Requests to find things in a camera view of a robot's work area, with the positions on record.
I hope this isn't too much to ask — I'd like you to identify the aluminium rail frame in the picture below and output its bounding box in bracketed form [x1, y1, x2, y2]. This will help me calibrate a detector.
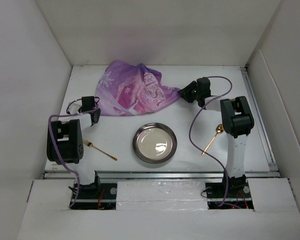
[44, 65, 280, 184]

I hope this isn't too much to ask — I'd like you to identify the purple Elsa placemat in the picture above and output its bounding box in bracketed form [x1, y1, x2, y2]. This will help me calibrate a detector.
[95, 60, 180, 117]

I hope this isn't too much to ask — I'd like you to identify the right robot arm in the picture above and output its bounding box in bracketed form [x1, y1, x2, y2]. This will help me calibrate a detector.
[178, 76, 255, 197]

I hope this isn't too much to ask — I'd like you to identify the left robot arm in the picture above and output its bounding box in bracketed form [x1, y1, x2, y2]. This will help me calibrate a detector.
[46, 96, 101, 181]

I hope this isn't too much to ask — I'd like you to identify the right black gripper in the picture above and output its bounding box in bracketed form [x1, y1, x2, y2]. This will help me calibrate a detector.
[177, 80, 201, 103]

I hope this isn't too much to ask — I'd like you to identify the metal plate with cream centre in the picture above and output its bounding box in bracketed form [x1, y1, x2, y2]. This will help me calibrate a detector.
[132, 122, 178, 164]

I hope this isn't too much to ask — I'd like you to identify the white foam block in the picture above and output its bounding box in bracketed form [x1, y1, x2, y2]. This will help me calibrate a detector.
[116, 180, 208, 211]

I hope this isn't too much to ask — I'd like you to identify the gold spoon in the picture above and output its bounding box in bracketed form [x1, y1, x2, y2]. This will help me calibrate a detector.
[201, 124, 224, 156]

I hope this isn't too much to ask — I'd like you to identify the gold fork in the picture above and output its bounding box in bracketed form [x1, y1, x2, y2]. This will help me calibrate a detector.
[82, 138, 118, 161]

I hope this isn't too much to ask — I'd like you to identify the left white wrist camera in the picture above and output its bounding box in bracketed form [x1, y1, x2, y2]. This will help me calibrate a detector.
[66, 100, 82, 115]

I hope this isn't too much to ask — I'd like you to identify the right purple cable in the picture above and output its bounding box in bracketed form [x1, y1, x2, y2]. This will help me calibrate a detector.
[188, 75, 243, 210]

